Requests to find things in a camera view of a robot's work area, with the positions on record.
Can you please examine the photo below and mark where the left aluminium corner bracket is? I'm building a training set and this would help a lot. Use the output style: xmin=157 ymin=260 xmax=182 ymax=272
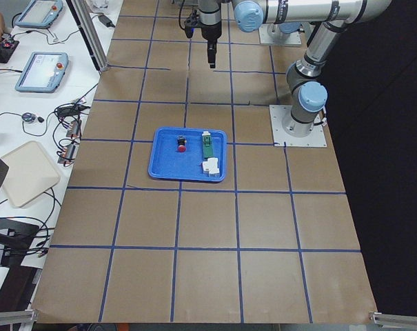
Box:
xmin=0 ymin=310 xmax=39 ymax=325

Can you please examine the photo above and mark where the black usb hub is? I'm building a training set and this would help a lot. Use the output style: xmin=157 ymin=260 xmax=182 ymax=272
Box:
xmin=54 ymin=104 xmax=90 ymax=118

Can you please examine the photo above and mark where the upper small circuit module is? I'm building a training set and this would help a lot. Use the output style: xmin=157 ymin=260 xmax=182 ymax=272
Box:
xmin=66 ymin=119 xmax=82 ymax=139

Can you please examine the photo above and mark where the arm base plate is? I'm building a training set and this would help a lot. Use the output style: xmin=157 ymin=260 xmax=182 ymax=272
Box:
xmin=258 ymin=22 xmax=302 ymax=47
xmin=269 ymin=105 xmax=327 ymax=148

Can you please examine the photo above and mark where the lower teach pendant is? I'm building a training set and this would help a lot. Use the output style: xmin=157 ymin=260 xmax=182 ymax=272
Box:
xmin=14 ymin=52 xmax=69 ymax=93

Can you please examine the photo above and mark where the upper teach pendant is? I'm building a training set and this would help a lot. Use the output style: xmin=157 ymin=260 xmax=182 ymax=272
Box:
xmin=15 ymin=0 xmax=63 ymax=28

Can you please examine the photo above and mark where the aluminium corner bracket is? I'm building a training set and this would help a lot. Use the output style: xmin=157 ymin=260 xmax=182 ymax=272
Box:
xmin=0 ymin=310 xmax=39 ymax=325
xmin=369 ymin=312 xmax=417 ymax=330

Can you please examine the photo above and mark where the small circuit module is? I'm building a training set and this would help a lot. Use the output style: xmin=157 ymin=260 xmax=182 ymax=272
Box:
xmin=66 ymin=119 xmax=82 ymax=139
xmin=57 ymin=143 xmax=78 ymax=167

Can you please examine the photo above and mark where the red emergency stop button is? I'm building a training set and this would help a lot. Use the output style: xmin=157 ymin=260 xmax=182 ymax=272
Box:
xmin=176 ymin=135 xmax=187 ymax=152

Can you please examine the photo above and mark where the green terminal block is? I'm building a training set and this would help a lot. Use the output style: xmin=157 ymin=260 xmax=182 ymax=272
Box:
xmin=201 ymin=131 xmax=214 ymax=160

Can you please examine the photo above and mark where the blue plastic tray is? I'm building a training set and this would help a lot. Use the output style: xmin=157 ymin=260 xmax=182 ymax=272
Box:
xmin=148 ymin=127 xmax=227 ymax=183

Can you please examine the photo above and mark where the black power adapter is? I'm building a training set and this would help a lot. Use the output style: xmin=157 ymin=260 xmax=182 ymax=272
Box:
xmin=98 ymin=14 xmax=115 ymax=28

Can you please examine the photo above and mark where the beige plastic tray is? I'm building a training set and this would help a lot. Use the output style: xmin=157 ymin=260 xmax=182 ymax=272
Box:
xmin=1 ymin=141 xmax=61 ymax=208

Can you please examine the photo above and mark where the black camera stand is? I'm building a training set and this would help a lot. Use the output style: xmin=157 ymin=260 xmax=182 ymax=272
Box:
xmin=0 ymin=218 xmax=39 ymax=253

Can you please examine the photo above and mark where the black control box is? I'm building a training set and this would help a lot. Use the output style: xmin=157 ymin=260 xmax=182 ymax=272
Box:
xmin=0 ymin=39 xmax=19 ymax=63

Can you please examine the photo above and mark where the teach pendant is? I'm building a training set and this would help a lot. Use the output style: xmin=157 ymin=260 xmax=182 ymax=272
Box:
xmin=15 ymin=0 xmax=63 ymax=28
xmin=14 ymin=52 xmax=69 ymax=93

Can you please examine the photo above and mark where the round silver puck device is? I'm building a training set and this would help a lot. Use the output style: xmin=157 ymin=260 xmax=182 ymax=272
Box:
xmin=21 ymin=112 xmax=37 ymax=123

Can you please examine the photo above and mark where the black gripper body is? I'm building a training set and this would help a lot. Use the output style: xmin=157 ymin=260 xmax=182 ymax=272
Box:
xmin=198 ymin=0 xmax=221 ymax=42

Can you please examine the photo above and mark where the lower small circuit module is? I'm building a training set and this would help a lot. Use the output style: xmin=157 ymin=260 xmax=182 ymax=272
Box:
xmin=57 ymin=143 xmax=78 ymax=167

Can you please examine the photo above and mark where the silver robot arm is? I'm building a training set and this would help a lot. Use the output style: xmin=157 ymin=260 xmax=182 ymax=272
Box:
xmin=274 ymin=22 xmax=302 ymax=39
xmin=232 ymin=1 xmax=390 ymax=138

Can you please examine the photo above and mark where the white circuit breaker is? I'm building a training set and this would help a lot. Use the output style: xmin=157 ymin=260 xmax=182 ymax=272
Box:
xmin=201 ymin=157 xmax=220 ymax=177

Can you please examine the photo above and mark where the right aluminium corner bracket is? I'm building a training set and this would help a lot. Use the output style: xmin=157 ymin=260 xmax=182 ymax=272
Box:
xmin=369 ymin=312 xmax=417 ymax=330

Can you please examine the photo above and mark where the aluminium frame post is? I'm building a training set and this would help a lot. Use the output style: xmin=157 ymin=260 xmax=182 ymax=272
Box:
xmin=66 ymin=0 xmax=109 ymax=72

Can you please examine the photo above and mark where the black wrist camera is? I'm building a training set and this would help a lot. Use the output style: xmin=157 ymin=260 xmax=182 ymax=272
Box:
xmin=184 ymin=10 xmax=200 ymax=39

